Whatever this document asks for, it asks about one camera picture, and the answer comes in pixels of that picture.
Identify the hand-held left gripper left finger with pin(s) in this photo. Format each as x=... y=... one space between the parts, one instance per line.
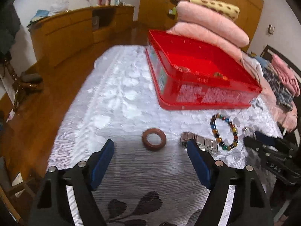
x=103 y=164

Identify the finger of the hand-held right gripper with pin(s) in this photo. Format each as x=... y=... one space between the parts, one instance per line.
x=257 y=146
x=270 y=137

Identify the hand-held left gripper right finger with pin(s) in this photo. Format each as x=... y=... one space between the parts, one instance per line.
x=198 y=164

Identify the metal link watch band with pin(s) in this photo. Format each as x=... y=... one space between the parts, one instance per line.
x=207 y=143

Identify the red plastic storage bin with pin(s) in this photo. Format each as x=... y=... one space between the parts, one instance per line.
x=199 y=98

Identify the pile of folded clothes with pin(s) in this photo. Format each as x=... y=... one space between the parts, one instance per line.
x=270 y=94

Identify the stack of plaid clothes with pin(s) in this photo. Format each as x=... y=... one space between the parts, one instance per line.
x=279 y=91

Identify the grey leaf-print tablecloth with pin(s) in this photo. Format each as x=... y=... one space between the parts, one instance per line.
x=131 y=113

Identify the folded pink blanket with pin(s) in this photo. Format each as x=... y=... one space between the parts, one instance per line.
x=287 y=75

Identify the dark wooden headboard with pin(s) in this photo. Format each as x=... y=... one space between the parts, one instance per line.
x=270 y=51

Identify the wooden chair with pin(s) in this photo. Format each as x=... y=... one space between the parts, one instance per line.
x=14 y=188

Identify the wooden coat rack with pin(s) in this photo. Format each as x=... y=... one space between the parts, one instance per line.
x=17 y=87

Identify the folded pink quilt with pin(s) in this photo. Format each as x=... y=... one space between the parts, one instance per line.
x=202 y=36
x=211 y=23

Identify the wooden sideboard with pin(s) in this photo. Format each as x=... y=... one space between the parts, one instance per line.
x=65 y=35

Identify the yellow spotted blanket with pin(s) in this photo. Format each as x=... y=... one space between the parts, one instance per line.
x=218 y=7

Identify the blue cloth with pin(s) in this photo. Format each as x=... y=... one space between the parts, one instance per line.
x=38 y=17

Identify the white electric kettle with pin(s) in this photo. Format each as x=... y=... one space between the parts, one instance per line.
x=115 y=0

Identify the white plastic bag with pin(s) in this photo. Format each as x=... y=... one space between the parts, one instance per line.
x=59 y=6

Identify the wooden wardrobe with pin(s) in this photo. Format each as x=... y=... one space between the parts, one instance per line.
x=155 y=4

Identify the dark green coat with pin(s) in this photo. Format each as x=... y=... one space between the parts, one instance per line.
x=8 y=28

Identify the small wall device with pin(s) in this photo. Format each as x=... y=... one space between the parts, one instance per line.
x=271 y=29

